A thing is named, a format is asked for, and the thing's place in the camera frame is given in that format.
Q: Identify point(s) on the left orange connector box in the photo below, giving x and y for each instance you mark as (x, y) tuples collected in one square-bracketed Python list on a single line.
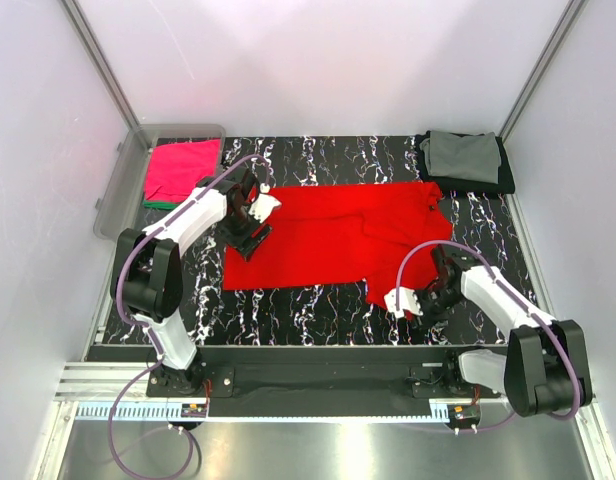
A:
[(194, 410)]

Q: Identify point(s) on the red t shirt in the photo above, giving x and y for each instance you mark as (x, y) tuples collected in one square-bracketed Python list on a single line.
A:
[(324, 235)]

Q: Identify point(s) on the clear plastic bin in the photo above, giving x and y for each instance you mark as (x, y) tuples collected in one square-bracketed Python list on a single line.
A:
[(119, 206)]

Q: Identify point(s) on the grey folded t shirt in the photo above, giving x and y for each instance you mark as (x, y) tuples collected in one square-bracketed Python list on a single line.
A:
[(470, 157)]

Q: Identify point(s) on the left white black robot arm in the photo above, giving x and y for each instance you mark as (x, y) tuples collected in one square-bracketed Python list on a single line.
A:
[(147, 279)]

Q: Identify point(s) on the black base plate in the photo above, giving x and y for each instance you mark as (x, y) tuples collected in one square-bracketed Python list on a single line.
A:
[(232, 380)]

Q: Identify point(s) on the orange connector box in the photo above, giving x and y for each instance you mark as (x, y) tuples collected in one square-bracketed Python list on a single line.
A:
[(465, 412), (194, 410)]

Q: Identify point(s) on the black folded t shirt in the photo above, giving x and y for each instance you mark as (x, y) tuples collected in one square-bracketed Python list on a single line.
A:
[(505, 184)]

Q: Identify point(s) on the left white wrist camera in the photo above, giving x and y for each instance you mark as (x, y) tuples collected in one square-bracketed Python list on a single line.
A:
[(264, 205)]

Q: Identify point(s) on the green t shirt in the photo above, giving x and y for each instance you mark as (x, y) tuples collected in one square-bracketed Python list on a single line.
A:
[(160, 205)]

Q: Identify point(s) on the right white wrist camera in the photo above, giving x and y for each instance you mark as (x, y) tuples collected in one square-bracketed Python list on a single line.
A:
[(402, 302)]

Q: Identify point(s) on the right orange connector box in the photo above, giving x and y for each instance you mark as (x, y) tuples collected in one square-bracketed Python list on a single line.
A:
[(465, 412)]

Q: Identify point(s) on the pink t shirt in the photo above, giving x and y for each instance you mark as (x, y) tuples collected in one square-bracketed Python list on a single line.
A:
[(175, 169)]

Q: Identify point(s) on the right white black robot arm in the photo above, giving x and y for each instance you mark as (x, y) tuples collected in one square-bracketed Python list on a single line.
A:
[(545, 369)]

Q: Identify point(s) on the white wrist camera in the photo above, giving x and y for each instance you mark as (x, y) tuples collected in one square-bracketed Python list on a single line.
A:
[(402, 302), (264, 205)]

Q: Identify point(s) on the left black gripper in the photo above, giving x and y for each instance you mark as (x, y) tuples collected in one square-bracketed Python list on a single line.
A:
[(246, 244)]

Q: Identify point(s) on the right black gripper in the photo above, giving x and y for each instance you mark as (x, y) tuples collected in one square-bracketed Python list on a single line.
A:
[(427, 318)]

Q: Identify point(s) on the aluminium frame rail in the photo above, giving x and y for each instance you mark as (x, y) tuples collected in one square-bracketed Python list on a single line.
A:
[(100, 380)]

